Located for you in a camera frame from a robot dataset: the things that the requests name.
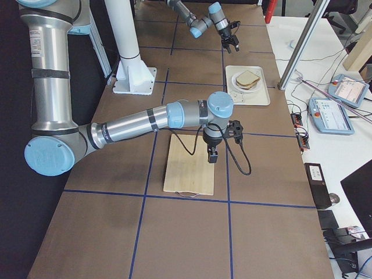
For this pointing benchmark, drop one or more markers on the orange connector near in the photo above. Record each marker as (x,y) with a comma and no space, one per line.
(303,141)

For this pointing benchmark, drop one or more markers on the orange connector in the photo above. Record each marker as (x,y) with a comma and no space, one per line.
(296,119)
(303,141)

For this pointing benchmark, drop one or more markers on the far teach pendant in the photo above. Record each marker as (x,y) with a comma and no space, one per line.
(348,90)

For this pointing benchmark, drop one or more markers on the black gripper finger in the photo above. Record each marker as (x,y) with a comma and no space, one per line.
(235,43)

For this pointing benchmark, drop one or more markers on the wooden cutting board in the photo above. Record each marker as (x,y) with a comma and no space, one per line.
(186,173)

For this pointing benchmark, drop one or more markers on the bread slice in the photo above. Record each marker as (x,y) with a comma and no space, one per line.
(247,77)
(246,86)

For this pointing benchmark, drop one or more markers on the white round plate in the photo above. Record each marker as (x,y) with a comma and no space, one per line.
(253,89)

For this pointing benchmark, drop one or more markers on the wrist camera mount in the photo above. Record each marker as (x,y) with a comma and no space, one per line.
(234,24)
(234,130)

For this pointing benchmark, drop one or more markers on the cream bear tray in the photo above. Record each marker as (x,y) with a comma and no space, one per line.
(258,95)

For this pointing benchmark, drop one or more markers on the orange connector far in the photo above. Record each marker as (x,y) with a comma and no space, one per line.
(296,119)

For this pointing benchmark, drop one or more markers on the wooden block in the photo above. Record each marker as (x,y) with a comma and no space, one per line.
(360,53)

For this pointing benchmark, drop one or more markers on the bread slice on plate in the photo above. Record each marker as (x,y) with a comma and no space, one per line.
(246,86)

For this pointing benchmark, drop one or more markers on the metal cutting board handle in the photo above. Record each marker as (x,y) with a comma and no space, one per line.
(187,194)

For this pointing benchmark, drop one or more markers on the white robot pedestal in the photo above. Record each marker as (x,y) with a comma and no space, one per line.
(133,76)

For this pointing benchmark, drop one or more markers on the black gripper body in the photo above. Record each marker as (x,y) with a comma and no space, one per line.
(226,36)
(211,143)

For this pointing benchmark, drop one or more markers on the black box with label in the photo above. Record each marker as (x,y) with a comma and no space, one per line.
(317,185)

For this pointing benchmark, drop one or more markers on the aluminium frame post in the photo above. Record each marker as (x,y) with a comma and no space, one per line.
(307,32)

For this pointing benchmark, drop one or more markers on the black monitor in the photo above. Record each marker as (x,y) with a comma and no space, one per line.
(357,188)

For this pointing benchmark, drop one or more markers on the red object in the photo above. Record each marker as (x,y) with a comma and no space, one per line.
(270,11)

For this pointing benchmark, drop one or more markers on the teach pendant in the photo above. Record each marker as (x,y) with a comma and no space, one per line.
(329,117)
(348,90)

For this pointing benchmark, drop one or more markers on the near teach pendant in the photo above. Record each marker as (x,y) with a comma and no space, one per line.
(329,117)

